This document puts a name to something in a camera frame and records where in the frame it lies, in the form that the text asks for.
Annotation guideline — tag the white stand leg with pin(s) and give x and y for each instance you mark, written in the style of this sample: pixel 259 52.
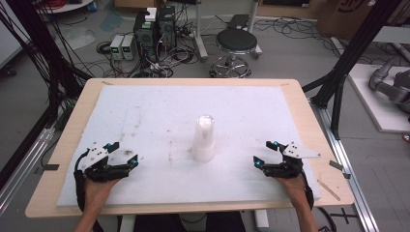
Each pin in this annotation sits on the white stand leg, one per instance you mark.
pixel 200 38
pixel 255 32

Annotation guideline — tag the black round stool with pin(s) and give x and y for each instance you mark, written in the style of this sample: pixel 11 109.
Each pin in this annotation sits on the black round stool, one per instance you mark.
pixel 236 40

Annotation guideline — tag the person's right hand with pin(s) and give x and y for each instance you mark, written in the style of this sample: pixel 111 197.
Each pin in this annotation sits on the person's right hand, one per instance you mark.
pixel 295 188

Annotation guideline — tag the white round table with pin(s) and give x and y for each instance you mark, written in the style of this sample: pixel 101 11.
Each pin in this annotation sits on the white round table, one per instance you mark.
pixel 67 6

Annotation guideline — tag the grey tape strip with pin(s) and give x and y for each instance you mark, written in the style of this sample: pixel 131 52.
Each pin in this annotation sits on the grey tape strip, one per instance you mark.
pixel 336 165

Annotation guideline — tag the aluminium rail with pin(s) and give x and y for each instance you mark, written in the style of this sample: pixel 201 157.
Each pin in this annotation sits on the aluminium rail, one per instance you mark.
pixel 351 183
pixel 25 164

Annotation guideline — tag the black computer tower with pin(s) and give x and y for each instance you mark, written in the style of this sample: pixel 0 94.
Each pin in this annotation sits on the black computer tower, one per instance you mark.
pixel 145 35
pixel 167 29

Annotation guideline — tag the person's dark clothing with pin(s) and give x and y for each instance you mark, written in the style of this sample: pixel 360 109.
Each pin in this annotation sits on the person's dark clothing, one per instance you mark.
pixel 161 224

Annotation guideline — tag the person's left hand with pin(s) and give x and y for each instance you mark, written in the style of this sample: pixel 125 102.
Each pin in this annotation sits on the person's left hand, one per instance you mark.
pixel 98 191

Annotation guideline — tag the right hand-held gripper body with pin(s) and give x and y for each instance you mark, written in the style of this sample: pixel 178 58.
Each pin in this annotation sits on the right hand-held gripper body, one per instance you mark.
pixel 285 170

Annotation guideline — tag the white cabinet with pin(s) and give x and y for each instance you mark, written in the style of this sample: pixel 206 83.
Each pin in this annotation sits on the white cabinet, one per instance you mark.
pixel 8 38

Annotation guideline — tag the grey power supply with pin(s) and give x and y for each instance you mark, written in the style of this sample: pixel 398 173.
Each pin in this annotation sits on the grey power supply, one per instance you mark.
pixel 128 46
pixel 116 46

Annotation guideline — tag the white platform board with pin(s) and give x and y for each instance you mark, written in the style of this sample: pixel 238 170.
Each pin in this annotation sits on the white platform board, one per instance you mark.
pixel 370 103

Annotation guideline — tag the white foam mat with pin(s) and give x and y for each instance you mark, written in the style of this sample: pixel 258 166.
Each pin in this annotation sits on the white foam mat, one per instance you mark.
pixel 180 106

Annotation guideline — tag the white table leg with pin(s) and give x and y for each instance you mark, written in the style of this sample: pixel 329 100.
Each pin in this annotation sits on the white table leg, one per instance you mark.
pixel 261 220
pixel 128 224

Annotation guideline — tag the cardboard box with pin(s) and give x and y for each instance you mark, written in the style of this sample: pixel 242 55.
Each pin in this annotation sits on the cardboard box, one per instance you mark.
pixel 338 19

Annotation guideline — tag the white box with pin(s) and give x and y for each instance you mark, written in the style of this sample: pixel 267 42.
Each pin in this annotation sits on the white box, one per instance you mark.
pixel 151 14

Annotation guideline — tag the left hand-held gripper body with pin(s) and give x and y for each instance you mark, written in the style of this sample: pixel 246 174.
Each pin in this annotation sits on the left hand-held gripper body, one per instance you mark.
pixel 96 161

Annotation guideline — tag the black flat device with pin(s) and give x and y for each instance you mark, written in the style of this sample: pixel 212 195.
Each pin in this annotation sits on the black flat device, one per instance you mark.
pixel 238 22

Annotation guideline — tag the thin wooden stick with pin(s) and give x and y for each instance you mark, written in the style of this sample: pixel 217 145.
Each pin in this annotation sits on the thin wooden stick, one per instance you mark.
pixel 328 190

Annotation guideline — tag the black tape strip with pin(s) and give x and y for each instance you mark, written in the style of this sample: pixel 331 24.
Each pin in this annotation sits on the black tape strip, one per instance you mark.
pixel 51 167

